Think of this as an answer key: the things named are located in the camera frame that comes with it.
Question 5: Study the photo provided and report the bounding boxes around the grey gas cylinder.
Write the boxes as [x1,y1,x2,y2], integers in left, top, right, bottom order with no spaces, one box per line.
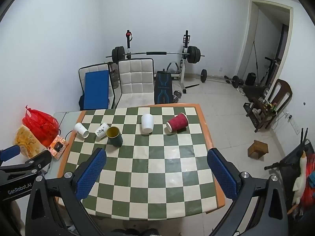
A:
[109,69,119,89]

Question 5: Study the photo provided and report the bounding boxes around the white power strip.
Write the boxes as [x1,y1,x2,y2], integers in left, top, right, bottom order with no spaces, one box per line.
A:
[285,111,300,134]

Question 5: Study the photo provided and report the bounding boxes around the black dumbbell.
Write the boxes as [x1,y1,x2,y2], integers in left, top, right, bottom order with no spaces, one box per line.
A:
[224,75,245,89]

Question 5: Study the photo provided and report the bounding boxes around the red plastic bag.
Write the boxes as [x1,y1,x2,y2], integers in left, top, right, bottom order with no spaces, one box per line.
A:
[22,105,60,147]

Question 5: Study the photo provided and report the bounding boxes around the red ribbed paper cup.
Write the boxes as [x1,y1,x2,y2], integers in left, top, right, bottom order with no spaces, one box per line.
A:
[165,112,189,134]

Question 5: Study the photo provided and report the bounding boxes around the dark green cup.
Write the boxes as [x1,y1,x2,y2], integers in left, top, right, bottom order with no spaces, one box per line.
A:
[106,126,123,148]

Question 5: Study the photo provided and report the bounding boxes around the white plastic cup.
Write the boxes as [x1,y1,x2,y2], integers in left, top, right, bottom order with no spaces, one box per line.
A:
[141,113,155,134]

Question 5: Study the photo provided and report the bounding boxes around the black cable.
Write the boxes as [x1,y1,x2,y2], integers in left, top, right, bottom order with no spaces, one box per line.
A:
[58,127,72,140]

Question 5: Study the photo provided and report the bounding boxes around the white cup with figure print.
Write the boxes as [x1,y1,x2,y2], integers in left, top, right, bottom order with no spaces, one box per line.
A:
[95,122,110,142]

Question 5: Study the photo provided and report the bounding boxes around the orange smartwatch box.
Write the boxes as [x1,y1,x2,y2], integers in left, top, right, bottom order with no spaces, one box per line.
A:
[47,135,69,159]

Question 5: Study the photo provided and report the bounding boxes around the white barbell rack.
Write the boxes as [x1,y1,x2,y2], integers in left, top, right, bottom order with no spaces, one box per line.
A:
[124,29,192,94]

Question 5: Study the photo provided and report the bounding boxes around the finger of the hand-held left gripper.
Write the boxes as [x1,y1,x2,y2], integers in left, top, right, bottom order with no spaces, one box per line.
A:
[0,144,21,163]
[23,149,53,176]

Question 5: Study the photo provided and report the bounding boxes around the black weight bench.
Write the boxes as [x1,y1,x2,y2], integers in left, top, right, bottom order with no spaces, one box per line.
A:
[154,70,172,105]

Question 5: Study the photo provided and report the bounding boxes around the yellow plastic bag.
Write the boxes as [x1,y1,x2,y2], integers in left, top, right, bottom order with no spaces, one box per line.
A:
[15,125,48,159]

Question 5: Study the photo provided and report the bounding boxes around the black router antennas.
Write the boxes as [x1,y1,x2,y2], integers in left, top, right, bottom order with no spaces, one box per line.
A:
[299,127,310,144]

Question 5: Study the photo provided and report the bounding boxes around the white door frame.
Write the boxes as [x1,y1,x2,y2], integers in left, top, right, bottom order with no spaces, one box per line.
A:
[236,0,294,87]

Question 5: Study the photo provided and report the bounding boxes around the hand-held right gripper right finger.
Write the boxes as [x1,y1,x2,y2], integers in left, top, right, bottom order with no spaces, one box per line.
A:
[207,147,289,236]

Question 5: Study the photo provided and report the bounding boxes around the black bag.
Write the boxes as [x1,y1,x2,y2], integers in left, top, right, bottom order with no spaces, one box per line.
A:
[245,72,257,87]

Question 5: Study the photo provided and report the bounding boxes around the long barbell with black plates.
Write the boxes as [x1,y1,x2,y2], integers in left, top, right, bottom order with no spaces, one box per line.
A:
[106,45,205,66]

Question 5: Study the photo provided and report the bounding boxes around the plain white paper cup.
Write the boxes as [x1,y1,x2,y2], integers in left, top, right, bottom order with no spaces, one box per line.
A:
[74,122,90,138]

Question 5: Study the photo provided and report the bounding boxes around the blue mat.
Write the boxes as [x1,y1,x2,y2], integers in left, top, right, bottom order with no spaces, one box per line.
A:
[83,70,110,111]

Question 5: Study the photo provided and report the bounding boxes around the green checkered table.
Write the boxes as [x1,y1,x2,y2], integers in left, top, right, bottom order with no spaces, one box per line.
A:
[57,104,226,221]

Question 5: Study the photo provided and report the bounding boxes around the dark wooden chair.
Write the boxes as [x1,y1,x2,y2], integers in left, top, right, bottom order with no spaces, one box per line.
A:
[242,78,293,133]

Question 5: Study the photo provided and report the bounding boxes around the short barbell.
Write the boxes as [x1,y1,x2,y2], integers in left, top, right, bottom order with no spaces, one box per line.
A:
[200,69,233,83]

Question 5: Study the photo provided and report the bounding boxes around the white goose plush toy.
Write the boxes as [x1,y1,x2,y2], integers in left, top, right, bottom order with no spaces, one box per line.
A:
[286,150,308,215]

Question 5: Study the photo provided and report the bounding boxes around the white padded chair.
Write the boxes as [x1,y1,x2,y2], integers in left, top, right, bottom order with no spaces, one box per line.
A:
[78,63,117,111]
[115,58,155,109]

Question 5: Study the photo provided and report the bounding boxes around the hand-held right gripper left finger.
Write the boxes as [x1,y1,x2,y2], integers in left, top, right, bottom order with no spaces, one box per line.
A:
[25,147,107,236]

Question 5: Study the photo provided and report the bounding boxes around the small wooden stool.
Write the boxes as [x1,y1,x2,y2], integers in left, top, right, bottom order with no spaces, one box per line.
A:
[247,140,269,159]

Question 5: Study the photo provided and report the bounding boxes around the red cloth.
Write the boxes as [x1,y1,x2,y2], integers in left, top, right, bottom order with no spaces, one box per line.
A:
[295,152,315,218]

